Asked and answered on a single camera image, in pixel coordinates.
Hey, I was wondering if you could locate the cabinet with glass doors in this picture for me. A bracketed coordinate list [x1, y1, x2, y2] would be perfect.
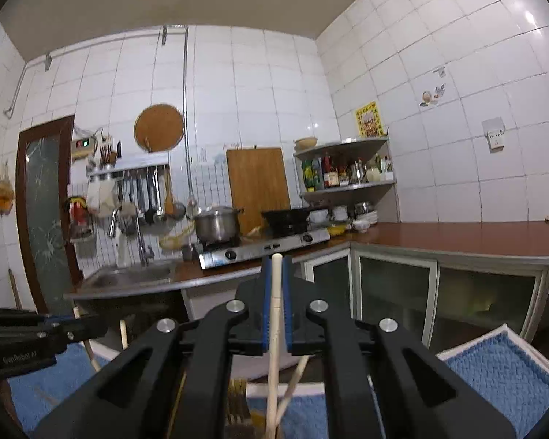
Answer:
[302, 244, 549, 353]

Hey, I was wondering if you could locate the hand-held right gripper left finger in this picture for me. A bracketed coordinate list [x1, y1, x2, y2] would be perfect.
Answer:
[32, 256, 275, 439]

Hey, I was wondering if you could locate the round bamboo lid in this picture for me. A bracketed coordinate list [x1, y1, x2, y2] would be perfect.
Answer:
[134, 104, 185, 153]

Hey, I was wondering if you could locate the steel sink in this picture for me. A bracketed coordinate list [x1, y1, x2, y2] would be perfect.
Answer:
[78, 260, 177, 291]

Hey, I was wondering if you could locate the brown door with frosted glass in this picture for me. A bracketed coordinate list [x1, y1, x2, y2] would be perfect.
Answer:
[16, 115, 83, 314]

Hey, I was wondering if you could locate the white wall socket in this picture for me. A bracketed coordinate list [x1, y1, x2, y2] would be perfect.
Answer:
[482, 117, 506, 151]

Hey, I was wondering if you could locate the brown kitchen counter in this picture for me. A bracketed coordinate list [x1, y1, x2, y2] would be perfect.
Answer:
[75, 222, 549, 298]

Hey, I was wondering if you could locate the orange mesh bag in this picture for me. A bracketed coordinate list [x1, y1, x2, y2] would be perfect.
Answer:
[0, 162, 16, 215]

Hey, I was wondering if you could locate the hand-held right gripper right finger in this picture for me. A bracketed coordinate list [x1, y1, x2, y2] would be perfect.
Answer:
[281, 256, 518, 439]

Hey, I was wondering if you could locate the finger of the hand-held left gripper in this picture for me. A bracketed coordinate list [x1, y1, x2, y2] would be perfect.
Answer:
[41, 313, 107, 344]

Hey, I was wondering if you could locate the blue knitted blanket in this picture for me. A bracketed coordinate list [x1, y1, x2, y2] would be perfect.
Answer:
[7, 324, 549, 439]

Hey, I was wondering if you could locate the wooden stick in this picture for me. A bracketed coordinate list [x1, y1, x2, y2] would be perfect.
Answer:
[8, 269, 23, 309]

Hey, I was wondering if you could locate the grey corner shelf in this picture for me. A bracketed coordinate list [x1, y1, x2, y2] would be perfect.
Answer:
[294, 137, 399, 206]

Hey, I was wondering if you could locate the white cloth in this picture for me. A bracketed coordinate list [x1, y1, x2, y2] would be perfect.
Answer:
[87, 178, 120, 218]

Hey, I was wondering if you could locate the yellow slotted utensil holder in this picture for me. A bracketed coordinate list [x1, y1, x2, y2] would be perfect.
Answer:
[226, 377, 268, 439]

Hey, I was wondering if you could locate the wooden cutting board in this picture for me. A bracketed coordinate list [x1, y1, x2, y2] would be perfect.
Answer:
[226, 147, 291, 234]

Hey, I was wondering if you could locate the steel gas stove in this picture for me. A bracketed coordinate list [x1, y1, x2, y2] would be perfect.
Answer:
[199, 229, 331, 270]

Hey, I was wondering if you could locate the wooden spatula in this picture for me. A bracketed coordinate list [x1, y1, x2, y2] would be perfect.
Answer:
[164, 167, 177, 218]

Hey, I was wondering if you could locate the yellow wall poster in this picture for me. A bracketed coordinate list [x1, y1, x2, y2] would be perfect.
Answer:
[354, 101, 382, 138]

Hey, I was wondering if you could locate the black wok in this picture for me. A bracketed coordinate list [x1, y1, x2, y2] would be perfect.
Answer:
[261, 208, 312, 234]

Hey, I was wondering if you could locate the steel faucet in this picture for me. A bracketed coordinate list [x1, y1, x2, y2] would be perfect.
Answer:
[107, 206, 155, 266]

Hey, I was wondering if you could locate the stack of white bowls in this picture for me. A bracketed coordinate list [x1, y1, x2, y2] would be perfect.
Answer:
[309, 201, 380, 234]

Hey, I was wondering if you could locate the green bottle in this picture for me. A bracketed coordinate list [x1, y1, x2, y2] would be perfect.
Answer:
[303, 159, 318, 192]

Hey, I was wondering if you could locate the white electrical box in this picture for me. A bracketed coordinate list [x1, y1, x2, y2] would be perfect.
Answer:
[72, 136, 97, 161]

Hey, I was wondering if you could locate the steel utensil rack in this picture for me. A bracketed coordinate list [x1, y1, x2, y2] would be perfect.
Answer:
[88, 164, 170, 179]

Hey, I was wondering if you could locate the cutlery cup with knives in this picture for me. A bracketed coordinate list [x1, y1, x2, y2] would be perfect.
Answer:
[100, 139, 122, 168]

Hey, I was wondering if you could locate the steel pot with lid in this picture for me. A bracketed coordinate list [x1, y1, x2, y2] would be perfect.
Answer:
[192, 207, 244, 243]

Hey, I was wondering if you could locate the dark bottle with red label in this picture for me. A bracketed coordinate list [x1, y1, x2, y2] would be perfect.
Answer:
[322, 154, 339, 188]

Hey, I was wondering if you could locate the vertical grey wall pipe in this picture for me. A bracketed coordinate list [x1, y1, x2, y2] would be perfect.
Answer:
[183, 27, 195, 206]

